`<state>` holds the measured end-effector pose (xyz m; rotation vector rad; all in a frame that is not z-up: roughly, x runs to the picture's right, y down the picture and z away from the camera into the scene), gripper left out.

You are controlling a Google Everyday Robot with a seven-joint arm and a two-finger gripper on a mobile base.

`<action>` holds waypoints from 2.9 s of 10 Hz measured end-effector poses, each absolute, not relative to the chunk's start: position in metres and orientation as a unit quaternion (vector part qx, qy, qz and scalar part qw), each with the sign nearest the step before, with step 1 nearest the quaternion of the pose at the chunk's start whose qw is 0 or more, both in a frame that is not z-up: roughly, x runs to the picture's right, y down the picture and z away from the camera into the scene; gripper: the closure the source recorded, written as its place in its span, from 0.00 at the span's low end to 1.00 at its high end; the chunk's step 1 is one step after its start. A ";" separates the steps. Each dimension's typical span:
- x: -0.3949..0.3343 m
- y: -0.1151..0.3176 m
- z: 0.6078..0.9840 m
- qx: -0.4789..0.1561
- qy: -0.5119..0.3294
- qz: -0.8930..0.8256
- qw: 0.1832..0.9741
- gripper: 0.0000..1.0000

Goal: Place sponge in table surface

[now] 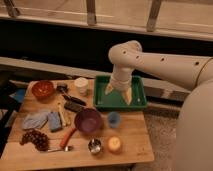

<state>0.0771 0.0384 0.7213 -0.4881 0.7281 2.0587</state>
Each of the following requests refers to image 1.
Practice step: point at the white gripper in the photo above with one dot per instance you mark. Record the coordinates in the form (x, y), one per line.
(120, 80)

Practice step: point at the blue sponge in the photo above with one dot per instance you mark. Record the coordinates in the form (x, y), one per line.
(54, 121)

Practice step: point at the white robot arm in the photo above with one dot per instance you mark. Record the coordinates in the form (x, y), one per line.
(194, 133)

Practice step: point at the green plastic tray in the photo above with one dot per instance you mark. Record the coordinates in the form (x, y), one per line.
(114, 100)

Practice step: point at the blue cup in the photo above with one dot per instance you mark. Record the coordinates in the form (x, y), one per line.
(113, 119)

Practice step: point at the white cup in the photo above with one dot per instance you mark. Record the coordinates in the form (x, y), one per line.
(81, 85)

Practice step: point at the black rectangular block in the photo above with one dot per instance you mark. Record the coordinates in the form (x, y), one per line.
(72, 106)

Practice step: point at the orange round fruit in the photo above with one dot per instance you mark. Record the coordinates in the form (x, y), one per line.
(114, 144)

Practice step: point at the small metal cup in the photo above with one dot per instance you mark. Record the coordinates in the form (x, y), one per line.
(95, 146)

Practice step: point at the wooden table board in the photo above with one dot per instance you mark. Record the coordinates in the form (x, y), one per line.
(136, 146)

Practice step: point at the red bowl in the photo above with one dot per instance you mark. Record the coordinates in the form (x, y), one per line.
(43, 89)

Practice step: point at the metal spoon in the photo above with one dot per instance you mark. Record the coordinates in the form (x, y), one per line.
(65, 149)

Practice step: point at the grey blue cloth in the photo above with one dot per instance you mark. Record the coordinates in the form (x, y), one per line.
(35, 120)

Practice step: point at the bunch of dark grapes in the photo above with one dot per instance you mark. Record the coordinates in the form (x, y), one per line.
(37, 138)

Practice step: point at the purple frying pan red handle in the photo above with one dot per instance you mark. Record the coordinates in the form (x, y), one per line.
(87, 121)

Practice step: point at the black handled tool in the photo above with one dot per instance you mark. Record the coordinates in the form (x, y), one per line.
(63, 89)

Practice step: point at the yellow handled brush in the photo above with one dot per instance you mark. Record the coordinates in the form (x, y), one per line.
(64, 117)

